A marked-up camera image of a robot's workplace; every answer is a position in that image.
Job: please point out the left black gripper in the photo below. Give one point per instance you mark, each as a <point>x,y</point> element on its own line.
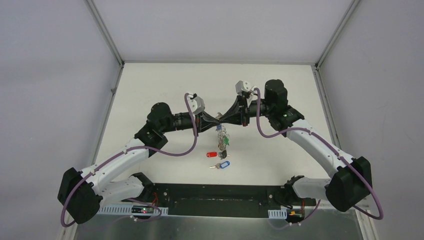
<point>199,122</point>

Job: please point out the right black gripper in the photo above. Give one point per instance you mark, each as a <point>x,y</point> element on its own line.
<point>239,113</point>

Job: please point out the metal disc keyring holder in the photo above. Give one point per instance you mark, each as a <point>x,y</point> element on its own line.
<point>221,134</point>

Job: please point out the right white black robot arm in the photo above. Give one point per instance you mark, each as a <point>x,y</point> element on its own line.
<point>349,179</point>

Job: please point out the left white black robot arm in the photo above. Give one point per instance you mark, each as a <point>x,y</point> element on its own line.
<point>83,192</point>

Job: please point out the key with green tag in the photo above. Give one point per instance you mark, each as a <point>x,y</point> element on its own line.
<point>226,141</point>

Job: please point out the key with red tag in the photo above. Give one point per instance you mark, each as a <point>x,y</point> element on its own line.
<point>222,154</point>

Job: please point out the key with blue tag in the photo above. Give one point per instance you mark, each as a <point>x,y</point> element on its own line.
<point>221,165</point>

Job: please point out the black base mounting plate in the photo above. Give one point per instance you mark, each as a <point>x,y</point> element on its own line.
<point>234,201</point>

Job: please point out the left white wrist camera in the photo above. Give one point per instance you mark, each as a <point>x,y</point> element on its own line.
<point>196,104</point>

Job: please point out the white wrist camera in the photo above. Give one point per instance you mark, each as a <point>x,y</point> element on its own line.
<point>244,87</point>
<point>196,104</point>

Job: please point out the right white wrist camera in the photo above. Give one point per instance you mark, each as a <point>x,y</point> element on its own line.
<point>244,87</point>

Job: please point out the right white cable duct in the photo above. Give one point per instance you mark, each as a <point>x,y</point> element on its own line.
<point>277,214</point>

